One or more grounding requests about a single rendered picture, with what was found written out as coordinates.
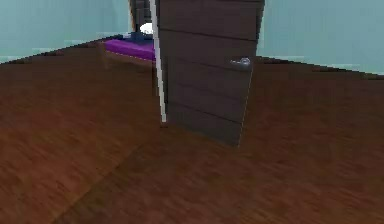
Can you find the white pillow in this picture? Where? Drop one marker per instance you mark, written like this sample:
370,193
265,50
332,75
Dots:
147,28

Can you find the purple bed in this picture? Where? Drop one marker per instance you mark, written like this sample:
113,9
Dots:
133,49

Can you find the dark brown room door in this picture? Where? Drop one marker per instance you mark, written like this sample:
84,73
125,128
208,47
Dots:
206,66

